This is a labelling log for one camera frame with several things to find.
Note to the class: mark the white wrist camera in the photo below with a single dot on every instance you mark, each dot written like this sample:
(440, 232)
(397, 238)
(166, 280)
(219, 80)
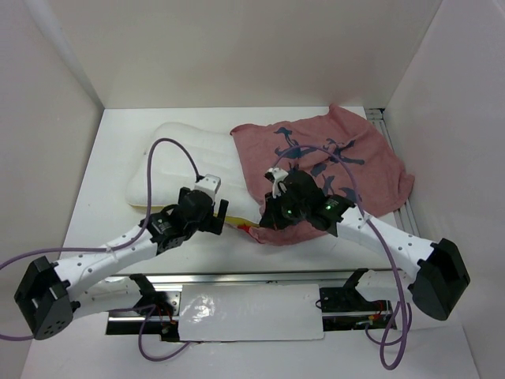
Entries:
(275, 176)
(208, 185)

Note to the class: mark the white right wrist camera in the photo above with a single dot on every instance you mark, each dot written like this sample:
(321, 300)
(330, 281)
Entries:
(275, 176)

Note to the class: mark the aluminium side rail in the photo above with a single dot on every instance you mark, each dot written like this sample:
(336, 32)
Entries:
(399, 182)

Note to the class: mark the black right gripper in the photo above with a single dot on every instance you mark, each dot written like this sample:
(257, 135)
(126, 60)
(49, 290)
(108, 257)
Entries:
(271, 218)

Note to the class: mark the red and pink patterned pillowcase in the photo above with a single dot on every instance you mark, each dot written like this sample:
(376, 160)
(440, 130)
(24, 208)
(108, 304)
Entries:
(338, 149)

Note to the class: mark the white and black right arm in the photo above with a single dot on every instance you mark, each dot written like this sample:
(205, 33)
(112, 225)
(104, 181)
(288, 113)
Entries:
(439, 274)

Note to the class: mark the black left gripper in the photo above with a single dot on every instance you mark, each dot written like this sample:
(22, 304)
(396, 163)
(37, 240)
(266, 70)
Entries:
(212, 223)

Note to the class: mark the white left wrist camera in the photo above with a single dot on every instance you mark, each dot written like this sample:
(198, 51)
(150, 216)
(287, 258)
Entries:
(208, 185)

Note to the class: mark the aluminium table edge rail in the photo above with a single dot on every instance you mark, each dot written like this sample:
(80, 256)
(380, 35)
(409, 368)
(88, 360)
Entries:
(263, 277)

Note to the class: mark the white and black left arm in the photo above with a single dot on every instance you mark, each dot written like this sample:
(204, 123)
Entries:
(52, 294)

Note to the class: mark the white glossy cover plate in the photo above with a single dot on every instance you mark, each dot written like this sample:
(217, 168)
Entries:
(246, 313)

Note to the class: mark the white pillow with yellow edge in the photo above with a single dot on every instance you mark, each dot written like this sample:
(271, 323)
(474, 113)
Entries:
(210, 153)

